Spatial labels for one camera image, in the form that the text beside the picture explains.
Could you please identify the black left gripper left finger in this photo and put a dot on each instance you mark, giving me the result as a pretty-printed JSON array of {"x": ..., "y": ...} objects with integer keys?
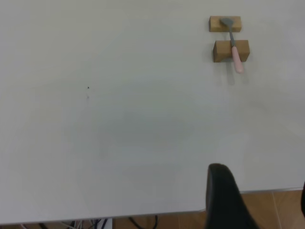
[{"x": 224, "y": 202}]

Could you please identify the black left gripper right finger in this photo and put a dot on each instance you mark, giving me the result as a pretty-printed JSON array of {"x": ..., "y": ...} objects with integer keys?
[{"x": 303, "y": 207}]

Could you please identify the arched wooden block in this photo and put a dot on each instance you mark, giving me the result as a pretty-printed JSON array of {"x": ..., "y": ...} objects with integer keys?
[{"x": 222, "y": 50}]

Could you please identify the flat rectangular wooden block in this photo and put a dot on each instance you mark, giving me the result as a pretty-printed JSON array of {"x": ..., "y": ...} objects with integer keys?
[{"x": 215, "y": 23}]

